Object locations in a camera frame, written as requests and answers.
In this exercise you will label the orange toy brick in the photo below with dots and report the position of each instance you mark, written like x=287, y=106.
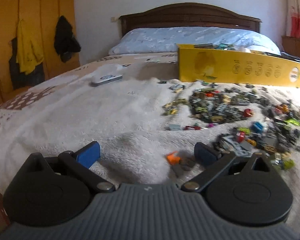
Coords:
x=173, y=158

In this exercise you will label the wooden side cabinet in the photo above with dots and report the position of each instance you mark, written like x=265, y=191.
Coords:
x=295, y=46

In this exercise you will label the red toy piece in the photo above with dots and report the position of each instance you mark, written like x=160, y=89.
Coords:
x=192, y=127

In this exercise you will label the wall socket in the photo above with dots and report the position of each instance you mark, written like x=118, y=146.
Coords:
x=113, y=18

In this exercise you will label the white and grey device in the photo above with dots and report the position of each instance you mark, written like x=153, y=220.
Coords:
x=106, y=77

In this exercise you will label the yellow hanging garment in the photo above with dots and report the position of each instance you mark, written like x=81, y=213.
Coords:
x=27, y=47

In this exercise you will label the black hanging jacket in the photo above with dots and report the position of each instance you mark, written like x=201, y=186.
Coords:
x=65, y=37

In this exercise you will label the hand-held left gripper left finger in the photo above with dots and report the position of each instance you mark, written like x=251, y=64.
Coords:
x=88, y=153

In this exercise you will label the pile of small toy bricks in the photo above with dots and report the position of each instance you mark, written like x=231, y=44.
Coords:
x=240, y=110

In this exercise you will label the yellow cardboard box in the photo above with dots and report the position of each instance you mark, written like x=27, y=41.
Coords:
x=222, y=66

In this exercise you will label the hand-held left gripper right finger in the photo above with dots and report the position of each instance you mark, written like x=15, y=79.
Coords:
x=206, y=153

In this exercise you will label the dark wooden headboard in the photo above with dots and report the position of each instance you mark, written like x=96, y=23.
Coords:
x=190, y=15

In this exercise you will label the beige patterned bed sheet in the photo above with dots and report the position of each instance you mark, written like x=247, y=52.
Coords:
x=65, y=80

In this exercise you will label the blue floral pillow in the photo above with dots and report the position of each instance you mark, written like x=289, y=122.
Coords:
x=177, y=38

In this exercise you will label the white fluffy blanket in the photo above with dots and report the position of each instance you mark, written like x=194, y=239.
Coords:
x=90, y=120

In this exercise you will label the wooden wardrobe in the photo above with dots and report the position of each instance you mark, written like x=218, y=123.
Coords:
x=5, y=5

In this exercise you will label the dark hanging garment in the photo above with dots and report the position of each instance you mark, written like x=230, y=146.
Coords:
x=27, y=78

